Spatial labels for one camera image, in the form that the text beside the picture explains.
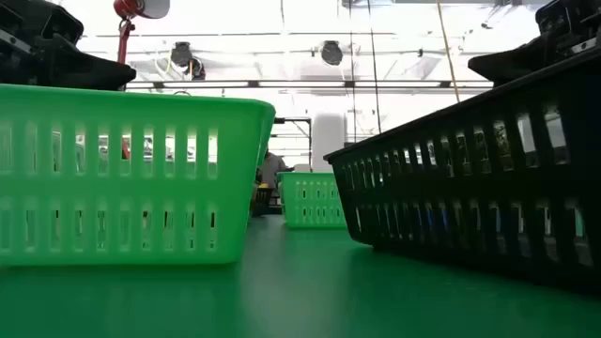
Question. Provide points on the person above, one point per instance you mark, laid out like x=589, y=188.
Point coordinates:
x=272, y=169

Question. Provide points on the black plastic basket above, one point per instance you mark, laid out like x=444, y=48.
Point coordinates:
x=263, y=202
x=469, y=188

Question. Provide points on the green plastic basket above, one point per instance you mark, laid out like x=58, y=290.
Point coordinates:
x=310, y=176
x=117, y=190

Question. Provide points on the red desk lamp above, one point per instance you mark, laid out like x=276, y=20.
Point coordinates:
x=126, y=7

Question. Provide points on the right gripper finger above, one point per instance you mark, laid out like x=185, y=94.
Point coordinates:
x=516, y=63

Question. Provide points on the white round pillar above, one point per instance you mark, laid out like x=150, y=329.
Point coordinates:
x=328, y=141

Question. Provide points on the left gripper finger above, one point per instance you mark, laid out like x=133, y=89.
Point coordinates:
x=89, y=72

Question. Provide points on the black metal stand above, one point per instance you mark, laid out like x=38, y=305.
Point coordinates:
x=293, y=120

